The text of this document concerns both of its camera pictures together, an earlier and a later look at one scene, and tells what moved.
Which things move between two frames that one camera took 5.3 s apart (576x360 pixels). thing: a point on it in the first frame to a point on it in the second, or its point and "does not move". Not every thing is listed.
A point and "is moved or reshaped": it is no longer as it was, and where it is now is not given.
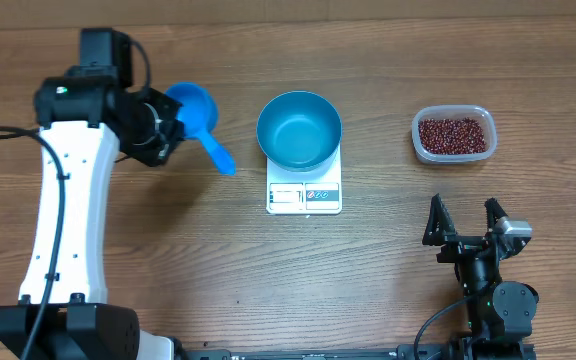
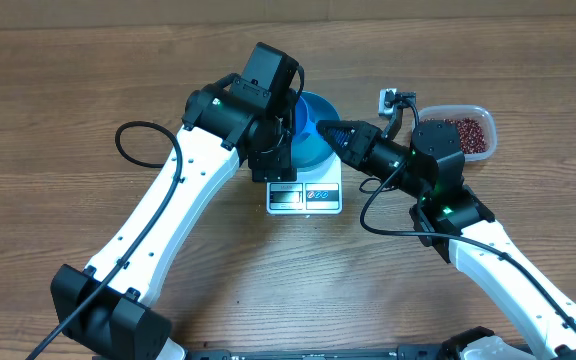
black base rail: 451,351 does not move
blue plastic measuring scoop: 198,113 is moved or reshaped
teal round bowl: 299,131 does not move
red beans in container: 454,136 does not move
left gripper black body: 158,128 to 278,155
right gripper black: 459,246 to 360,153
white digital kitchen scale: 310,192 does not move
